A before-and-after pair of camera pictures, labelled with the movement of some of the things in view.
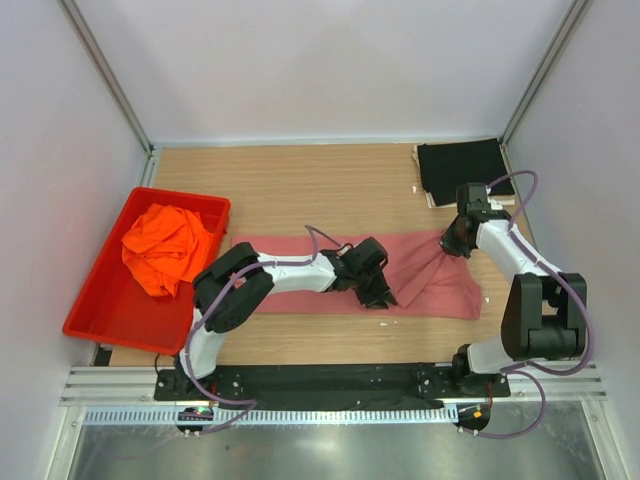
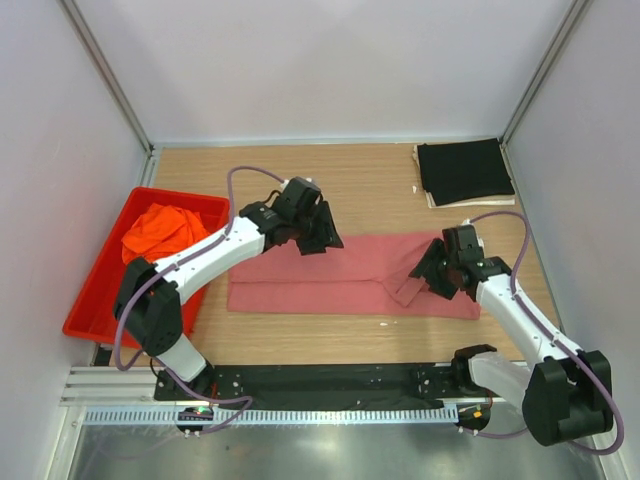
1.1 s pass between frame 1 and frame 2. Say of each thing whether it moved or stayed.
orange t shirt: stayed
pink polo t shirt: stayed
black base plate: stayed
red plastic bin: stayed
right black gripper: moved
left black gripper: moved
